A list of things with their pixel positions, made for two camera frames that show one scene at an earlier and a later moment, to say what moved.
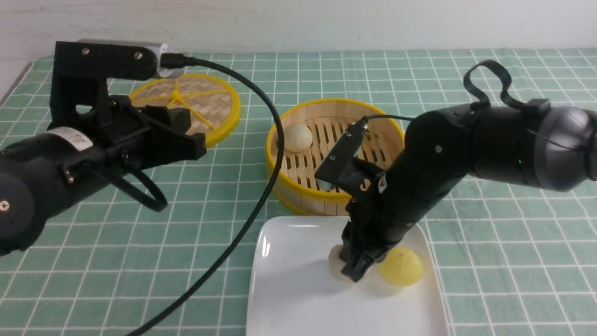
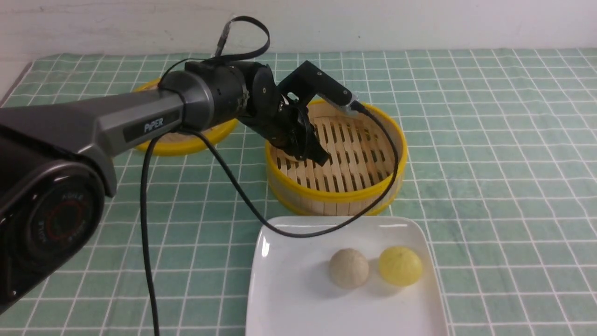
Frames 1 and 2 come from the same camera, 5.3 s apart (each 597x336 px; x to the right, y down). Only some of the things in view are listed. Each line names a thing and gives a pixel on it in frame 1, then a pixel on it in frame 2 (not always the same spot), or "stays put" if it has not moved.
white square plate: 292,290 stays put
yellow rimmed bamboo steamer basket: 312,130 stays put
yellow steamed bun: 401,267 stays put
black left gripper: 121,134 -> 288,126
